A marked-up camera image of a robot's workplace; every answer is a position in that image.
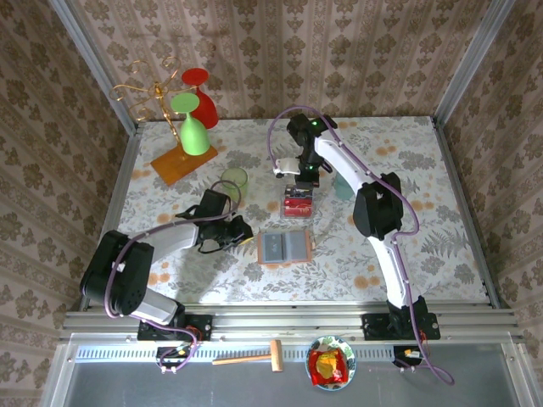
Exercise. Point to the tan leather card holder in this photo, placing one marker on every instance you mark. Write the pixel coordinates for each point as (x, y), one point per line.
(284, 248)

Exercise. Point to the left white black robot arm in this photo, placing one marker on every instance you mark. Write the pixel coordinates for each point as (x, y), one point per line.
(174, 237)

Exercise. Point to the clear plastic tray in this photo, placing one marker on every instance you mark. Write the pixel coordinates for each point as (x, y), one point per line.
(282, 193)

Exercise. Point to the green plastic tumbler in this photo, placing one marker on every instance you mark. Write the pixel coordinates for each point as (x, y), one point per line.
(233, 191)

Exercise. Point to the blue plastic tumbler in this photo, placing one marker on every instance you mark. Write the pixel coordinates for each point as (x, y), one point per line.
(343, 191)

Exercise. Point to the gold glass rack wooden base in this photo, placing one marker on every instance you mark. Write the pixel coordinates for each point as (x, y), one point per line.
(178, 165)

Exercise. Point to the green wine glass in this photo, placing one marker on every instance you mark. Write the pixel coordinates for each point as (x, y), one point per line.
(193, 135)

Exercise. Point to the red wine glass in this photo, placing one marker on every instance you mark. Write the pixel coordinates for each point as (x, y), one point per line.
(208, 110)

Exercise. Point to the wooden mallet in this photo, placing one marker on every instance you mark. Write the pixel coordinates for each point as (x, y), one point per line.
(276, 356)

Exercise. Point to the slotted metal strip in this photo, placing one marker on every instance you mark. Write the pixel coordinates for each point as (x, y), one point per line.
(127, 352)

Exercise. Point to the red yellow snack bag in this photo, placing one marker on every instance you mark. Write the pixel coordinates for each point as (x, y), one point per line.
(326, 366)

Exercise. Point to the grey metal shelf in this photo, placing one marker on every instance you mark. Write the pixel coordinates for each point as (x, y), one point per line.
(212, 390)

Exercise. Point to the aluminium table long rail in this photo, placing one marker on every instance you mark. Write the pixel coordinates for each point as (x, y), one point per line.
(288, 322)

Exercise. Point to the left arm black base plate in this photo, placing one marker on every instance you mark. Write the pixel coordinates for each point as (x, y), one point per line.
(199, 328)

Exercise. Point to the aluminium table side rail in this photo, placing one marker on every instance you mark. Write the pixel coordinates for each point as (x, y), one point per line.
(121, 178)
(455, 169)

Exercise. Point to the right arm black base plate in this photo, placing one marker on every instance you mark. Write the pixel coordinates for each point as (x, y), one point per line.
(373, 328)

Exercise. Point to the aluminium frame post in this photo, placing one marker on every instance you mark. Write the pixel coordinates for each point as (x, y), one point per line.
(97, 63)
(471, 63)

